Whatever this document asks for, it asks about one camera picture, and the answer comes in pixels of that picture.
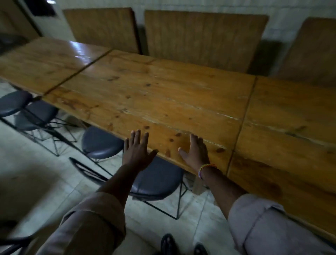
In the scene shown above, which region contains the person's right hand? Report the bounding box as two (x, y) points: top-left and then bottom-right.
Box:
(178, 134), (211, 173)

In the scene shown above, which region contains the person's left hand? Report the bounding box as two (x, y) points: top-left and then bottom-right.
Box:
(122, 129), (159, 173)

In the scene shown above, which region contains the person's right forearm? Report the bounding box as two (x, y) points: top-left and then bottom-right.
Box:
(200, 167), (248, 220)

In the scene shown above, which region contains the person's left forearm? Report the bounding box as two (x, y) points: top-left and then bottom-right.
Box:
(97, 164), (143, 208)

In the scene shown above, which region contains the grey round stool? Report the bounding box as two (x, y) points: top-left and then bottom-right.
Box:
(81, 126), (124, 168)
(0, 90), (34, 119)
(14, 100), (79, 157)
(129, 156), (193, 220)

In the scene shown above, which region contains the beige left shirt sleeve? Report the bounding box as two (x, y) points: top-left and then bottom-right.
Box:
(35, 192), (127, 255)

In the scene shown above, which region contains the beige shirt sleeve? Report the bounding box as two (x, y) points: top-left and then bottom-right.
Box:
(228, 194), (336, 255)
(35, 192), (127, 255)

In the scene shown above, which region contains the black left shoe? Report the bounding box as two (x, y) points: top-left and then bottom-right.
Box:
(160, 233), (179, 255)

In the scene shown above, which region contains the black shoe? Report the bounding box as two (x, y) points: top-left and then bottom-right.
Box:
(193, 243), (208, 255)
(160, 233), (179, 255)

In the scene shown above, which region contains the black right shoe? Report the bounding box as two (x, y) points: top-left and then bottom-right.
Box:
(193, 243), (208, 255)

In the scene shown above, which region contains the wooden board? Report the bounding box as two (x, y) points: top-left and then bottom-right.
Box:
(275, 17), (336, 88)
(144, 10), (270, 74)
(63, 7), (141, 54)

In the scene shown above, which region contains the beige right shirt sleeve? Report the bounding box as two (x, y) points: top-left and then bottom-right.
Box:
(228, 194), (336, 255)

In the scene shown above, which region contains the black chair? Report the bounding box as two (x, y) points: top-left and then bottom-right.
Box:
(0, 219), (36, 255)

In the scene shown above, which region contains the multicoloured thread bracelet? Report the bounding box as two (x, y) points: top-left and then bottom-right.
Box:
(198, 164), (218, 180)

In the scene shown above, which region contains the black metal chair frame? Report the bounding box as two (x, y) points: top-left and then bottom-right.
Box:
(69, 157), (114, 186)

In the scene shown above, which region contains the dark wall window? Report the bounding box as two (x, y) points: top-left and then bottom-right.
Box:
(22, 0), (57, 17)

